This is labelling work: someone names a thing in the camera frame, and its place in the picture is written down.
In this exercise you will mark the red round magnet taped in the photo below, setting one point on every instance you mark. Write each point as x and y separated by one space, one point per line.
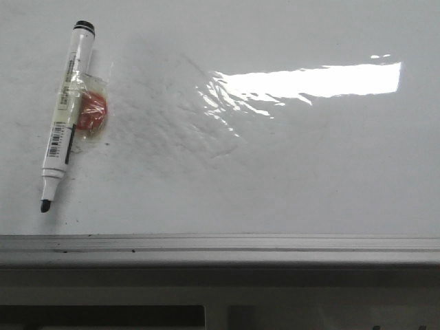
93 112

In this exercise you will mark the white black whiteboard marker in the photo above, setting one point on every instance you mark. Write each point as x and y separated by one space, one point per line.
66 111

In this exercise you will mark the grey furniture below whiteboard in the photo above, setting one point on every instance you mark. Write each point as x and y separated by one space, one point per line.
219 299

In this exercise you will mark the white whiteboard with aluminium frame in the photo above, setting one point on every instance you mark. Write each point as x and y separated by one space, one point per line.
239 133

